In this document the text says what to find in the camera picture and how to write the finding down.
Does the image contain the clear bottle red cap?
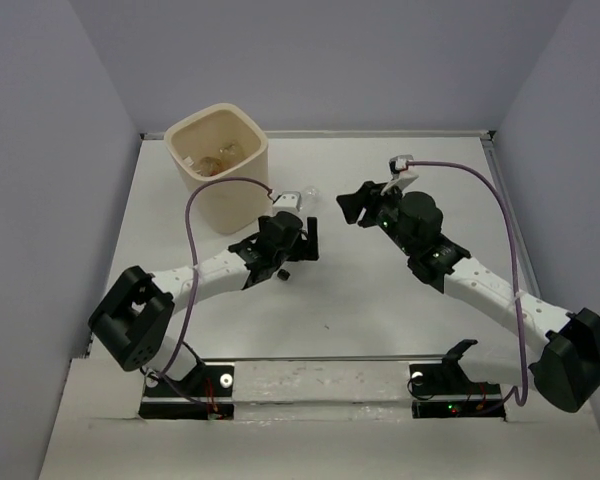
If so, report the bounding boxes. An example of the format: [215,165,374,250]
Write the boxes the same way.
[184,143,245,177]

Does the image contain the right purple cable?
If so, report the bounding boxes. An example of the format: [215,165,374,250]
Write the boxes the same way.
[407,158,530,409]

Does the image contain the purple cable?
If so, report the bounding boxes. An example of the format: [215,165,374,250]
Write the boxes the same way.
[407,158,530,409]
[155,177,277,381]

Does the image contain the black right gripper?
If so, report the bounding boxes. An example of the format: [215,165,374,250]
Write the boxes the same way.
[334,178,416,257]

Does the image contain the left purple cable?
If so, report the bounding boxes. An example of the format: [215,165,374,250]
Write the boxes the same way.
[155,177,277,381]

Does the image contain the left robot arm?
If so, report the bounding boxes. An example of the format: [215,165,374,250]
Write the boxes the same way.
[88,211,319,398]

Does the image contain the beige plastic bin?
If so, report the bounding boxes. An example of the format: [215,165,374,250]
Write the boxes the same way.
[164,103,270,234]

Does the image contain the clear unlabelled plastic bottle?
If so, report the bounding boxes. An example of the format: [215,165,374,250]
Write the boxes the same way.
[300,185,321,213]

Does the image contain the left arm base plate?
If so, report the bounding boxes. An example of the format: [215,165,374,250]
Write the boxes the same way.
[138,362,235,421]

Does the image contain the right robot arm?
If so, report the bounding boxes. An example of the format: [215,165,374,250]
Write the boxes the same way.
[336,181,600,413]

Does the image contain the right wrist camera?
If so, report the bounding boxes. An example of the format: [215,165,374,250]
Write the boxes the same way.
[381,154,419,195]

